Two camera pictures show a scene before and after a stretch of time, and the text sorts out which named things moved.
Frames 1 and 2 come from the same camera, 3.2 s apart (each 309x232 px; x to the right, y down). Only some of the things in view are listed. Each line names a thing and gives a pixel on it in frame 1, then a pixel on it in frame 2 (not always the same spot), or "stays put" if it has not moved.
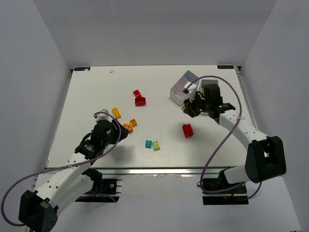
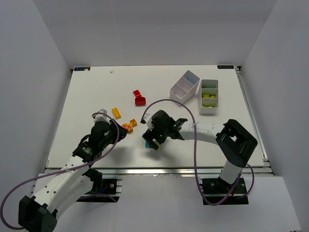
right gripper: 190,109 → 151,136
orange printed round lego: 129,127 stays put
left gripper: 118,131 stays put
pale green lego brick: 156,145 stays put
